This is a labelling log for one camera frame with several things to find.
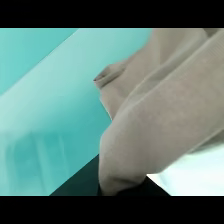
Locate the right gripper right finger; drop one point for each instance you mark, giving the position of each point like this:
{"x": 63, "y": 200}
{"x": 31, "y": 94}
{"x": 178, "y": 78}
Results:
{"x": 146, "y": 189}

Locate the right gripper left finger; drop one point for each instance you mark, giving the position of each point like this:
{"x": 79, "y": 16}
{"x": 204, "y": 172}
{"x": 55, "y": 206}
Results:
{"x": 83, "y": 181}

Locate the beige sweater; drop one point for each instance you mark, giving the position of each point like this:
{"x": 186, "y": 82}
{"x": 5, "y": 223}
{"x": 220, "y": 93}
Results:
{"x": 160, "y": 120}

